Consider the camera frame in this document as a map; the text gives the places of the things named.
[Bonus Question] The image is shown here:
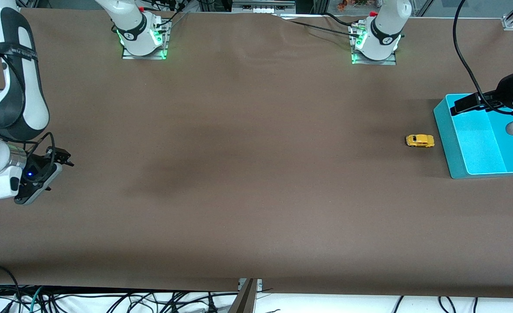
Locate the thick black hanging cable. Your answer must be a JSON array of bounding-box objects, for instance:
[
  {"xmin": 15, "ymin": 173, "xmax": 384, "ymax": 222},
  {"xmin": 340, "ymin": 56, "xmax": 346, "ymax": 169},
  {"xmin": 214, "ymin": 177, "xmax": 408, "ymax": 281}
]
[{"xmin": 453, "ymin": 0, "xmax": 513, "ymax": 115}]

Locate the black cable at left arm base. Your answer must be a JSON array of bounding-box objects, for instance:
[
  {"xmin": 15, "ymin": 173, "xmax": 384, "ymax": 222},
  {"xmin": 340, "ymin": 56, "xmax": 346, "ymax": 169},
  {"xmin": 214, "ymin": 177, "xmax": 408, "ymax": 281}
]
[{"xmin": 278, "ymin": 12, "xmax": 363, "ymax": 40}]

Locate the black cable at arm base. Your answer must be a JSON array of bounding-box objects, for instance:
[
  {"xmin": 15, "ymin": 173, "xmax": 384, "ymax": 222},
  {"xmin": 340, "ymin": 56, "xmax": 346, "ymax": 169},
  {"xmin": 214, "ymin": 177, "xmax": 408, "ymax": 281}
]
[
  {"xmin": 278, "ymin": 12, "xmax": 363, "ymax": 40},
  {"xmin": 150, "ymin": 0, "xmax": 192, "ymax": 29}
]

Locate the brown table cover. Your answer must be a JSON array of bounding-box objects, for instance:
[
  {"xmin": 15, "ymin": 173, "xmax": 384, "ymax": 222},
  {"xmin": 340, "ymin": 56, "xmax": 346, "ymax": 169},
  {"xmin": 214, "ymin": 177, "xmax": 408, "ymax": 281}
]
[{"xmin": 0, "ymin": 8, "xmax": 513, "ymax": 299}]

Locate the black looped cable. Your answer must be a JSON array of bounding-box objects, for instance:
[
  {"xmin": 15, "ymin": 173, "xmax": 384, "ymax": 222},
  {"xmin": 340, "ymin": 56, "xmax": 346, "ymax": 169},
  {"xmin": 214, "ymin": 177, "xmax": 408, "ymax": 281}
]
[{"xmin": 0, "ymin": 264, "xmax": 23, "ymax": 313}]

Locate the black cable at right arm base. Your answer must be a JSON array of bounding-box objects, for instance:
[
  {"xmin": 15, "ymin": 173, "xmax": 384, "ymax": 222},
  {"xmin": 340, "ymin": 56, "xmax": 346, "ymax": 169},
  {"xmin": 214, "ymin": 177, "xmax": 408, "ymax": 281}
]
[{"xmin": 150, "ymin": 0, "xmax": 192, "ymax": 29}]

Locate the metal table clamp bracket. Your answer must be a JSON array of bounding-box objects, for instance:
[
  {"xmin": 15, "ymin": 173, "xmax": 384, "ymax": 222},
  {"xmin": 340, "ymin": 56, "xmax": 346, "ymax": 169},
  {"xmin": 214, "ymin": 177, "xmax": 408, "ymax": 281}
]
[{"xmin": 228, "ymin": 278, "xmax": 264, "ymax": 313}]

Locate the green cable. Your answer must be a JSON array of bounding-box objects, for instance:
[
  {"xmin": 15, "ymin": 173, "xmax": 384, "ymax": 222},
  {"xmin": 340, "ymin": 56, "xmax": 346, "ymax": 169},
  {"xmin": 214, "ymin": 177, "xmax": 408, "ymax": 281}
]
[{"xmin": 29, "ymin": 286, "xmax": 45, "ymax": 313}]

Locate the grey metal device box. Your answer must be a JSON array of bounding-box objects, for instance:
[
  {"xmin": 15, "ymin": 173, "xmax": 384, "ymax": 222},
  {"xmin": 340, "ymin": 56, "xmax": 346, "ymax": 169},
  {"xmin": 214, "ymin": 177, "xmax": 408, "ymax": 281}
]
[{"xmin": 232, "ymin": 0, "xmax": 297, "ymax": 14}]

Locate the yellow beetle toy car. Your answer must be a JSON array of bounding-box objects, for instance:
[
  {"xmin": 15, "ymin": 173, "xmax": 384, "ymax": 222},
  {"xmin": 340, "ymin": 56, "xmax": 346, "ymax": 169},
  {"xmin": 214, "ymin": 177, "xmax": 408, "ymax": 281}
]
[{"xmin": 406, "ymin": 134, "xmax": 435, "ymax": 149}]

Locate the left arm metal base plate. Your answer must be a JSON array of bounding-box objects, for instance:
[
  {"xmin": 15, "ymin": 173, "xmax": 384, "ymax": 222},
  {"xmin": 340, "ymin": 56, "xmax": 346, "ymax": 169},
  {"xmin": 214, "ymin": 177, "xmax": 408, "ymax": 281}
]
[{"xmin": 351, "ymin": 24, "xmax": 397, "ymax": 66}]

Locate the teal plastic bin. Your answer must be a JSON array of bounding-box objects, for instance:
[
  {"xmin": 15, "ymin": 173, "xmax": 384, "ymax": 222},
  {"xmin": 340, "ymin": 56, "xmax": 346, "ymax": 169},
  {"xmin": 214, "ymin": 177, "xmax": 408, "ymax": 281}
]
[{"xmin": 433, "ymin": 93, "xmax": 513, "ymax": 180}]

